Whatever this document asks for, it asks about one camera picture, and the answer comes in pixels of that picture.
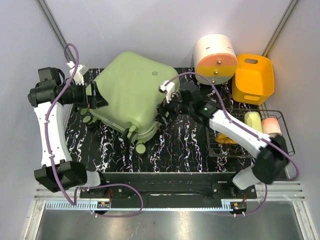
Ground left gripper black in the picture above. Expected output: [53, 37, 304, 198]
[63, 80, 108, 109]

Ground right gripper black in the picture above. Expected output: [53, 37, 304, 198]
[153, 89, 193, 127]

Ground green hard-shell suitcase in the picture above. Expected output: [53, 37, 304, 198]
[89, 51, 180, 156]

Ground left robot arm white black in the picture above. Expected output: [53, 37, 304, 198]
[27, 64, 108, 198]

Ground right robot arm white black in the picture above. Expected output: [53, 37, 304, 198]
[157, 85, 289, 199]

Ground yellow plate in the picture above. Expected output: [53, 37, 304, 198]
[215, 133, 237, 145]

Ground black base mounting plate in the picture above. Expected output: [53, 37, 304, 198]
[79, 172, 258, 200]

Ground white cylindrical drawer cabinet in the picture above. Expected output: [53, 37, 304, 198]
[192, 34, 238, 85]

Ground orange plastic basket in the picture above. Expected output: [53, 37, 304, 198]
[232, 53, 275, 105]

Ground pink white cup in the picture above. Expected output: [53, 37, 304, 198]
[261, 117, 282, 137]

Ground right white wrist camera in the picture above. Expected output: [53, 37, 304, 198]
[158, 80, 175, 103]

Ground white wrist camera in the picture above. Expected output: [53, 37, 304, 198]
[158, 80, 175, 103]
[66, 61, 89, 85]

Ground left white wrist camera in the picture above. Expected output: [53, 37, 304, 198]
[66, 61, 89, 85]

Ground black wire rack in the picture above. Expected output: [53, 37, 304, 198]
[205, 108, 295, 159]

